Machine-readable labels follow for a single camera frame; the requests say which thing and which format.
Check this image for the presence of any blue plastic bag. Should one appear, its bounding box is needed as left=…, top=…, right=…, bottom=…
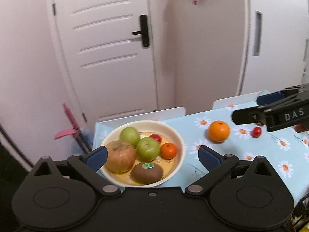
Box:
left=71, top=129, right=94, bottom=154

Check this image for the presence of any brown kiwi with sticker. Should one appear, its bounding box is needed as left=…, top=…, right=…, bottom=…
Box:
left=130, top=162, right=163, bottom=185

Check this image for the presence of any large red yellow apple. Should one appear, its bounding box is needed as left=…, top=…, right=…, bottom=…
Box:
left=104, top=140, right=136, bottom=173

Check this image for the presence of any blue daisy tablecloth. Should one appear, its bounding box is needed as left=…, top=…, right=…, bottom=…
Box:
left=93, top=101, right=308, bottom=202

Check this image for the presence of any black door handle lock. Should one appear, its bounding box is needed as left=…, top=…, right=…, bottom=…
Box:
left=132, top=14, right=150, bottom=48

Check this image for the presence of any white wardrobe sliding door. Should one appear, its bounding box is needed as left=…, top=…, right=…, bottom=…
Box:
left=240, top=0, right=308, bottom=94

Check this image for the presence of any red cherry tomato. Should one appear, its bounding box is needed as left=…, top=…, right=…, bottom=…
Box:
left=251, top=126, right=262, bottom=138
left=150, top=134, right=162, bottom=143

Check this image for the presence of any grey curved pole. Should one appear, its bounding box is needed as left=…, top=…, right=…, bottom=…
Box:
left=0, top=125, right=34, bottom=172

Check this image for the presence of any white panel door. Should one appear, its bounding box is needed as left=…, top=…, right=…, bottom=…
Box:
left=52, top=0, right=157, bottom=127

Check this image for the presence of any green apple with stem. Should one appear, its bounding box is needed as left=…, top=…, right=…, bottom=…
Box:
left=119, top=126, right=140, bottom=148

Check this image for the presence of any cream yellow cartoon plate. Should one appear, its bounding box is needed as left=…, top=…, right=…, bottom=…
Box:
left=97, top=120, right=186, bottom=188

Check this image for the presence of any large orange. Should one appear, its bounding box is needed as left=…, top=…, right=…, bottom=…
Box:
left=207, top=120, right=230, bottom=143

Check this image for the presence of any pink broom handle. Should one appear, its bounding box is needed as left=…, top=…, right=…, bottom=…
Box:
left=54, top=103, right=81, bottom=140

